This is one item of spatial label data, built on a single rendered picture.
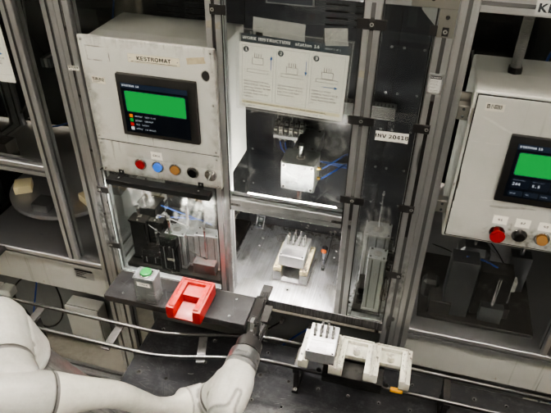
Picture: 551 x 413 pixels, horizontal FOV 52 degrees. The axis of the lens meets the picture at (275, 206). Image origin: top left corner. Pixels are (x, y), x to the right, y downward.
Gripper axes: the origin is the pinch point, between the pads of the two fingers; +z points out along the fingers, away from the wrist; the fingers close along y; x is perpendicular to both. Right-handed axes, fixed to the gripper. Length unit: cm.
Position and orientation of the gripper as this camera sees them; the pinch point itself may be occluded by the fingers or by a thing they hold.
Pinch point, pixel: (266, 301)
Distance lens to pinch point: 174.8
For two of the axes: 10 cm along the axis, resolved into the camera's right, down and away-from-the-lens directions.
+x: -9.6, -1.6, 2.1
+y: 0.1, -8.1, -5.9
